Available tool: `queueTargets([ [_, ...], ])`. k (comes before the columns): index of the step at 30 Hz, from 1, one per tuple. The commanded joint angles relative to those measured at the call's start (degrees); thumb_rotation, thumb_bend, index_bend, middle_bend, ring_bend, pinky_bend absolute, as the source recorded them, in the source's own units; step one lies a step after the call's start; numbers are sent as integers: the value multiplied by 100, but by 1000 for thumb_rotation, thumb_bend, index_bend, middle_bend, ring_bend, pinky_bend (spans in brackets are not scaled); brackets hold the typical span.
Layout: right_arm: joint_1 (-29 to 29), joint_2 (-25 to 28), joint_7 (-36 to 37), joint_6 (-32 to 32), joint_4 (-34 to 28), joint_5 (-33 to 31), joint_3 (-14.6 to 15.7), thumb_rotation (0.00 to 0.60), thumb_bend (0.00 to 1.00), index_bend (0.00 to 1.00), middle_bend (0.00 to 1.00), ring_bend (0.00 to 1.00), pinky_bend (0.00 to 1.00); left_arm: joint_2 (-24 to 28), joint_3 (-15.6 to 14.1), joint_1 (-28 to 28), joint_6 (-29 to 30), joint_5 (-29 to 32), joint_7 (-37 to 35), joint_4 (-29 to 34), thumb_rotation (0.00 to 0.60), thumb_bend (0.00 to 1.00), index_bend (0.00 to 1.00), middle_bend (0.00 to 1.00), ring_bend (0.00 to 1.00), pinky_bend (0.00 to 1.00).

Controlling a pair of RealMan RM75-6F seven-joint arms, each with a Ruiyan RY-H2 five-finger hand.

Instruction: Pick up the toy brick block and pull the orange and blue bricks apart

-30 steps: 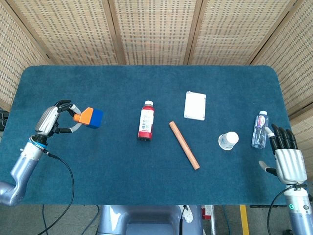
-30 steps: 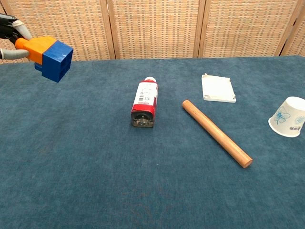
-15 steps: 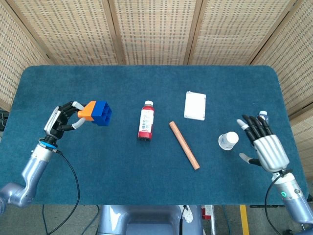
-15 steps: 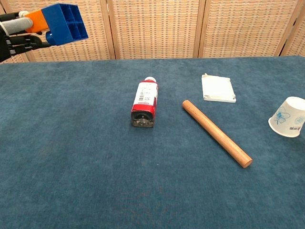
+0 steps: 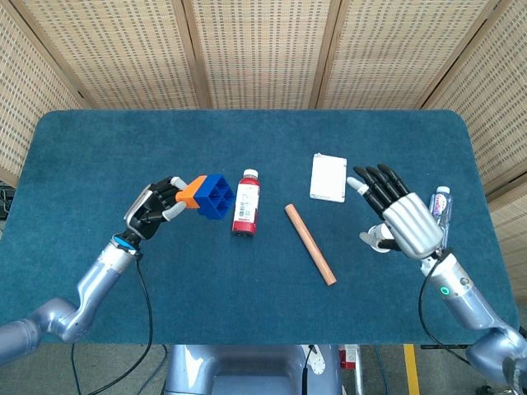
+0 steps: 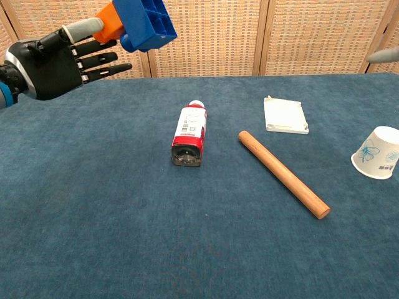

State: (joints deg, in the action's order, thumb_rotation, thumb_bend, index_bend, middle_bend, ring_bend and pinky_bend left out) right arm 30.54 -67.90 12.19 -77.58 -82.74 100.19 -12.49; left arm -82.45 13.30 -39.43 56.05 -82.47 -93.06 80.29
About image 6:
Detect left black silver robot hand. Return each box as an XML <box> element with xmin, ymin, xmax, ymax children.
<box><xmin>3</xmin><ymin>17</ymin><xmax>133</xmax><ymax>101</ymax></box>

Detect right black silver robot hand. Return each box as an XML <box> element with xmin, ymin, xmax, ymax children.
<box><xmin>367</xmin><ymin>46</ymin><xmax>399</xmax><ymax>64</ymax></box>

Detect orange plastic piece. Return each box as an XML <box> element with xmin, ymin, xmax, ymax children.
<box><xmin>92</xmin><ymin>2</ymin><xmax>127</xmax><ymax>44</ymax></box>

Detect blue plastic toy block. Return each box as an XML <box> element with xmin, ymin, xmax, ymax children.
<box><xmin>112</xmin><ymin>0</ymin><xmax>178</xmax><ymax>53</ymax></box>

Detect white paper cup blue flowers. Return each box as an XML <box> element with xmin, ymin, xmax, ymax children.
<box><xmin>350</xmin><ymin>126</ymin><xmax>399</xmax><ymax>181</ymax></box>

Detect white flat plastic box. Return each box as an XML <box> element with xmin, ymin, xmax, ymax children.
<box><xmin>263</xmin><ymin>96</ymin><xmax>310</xmax><ymax>135</ymax></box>

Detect red juice bottle white cap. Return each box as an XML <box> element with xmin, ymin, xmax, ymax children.
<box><xmin>170</xmin><ymin>100</ymin><xmax>208</xmax><ymax>168</ymax></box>

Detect wooden rolling pin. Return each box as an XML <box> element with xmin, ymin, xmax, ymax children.
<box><xmin>238</xmin><ymin>130</ymin><xmax>331</xmax><ymax>220</ymax></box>

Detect woven bamboo folding screen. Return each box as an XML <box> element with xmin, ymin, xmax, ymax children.
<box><xmin>0</xmin><ymin>0</ymin><xmax>399</xmax><ymax>84</ymax></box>

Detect blue felt table cloth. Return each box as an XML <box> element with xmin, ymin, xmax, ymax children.
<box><xmin>0</xmin><ymin>72</ymin><xmax>399</xmax><ymax>299</ymax></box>

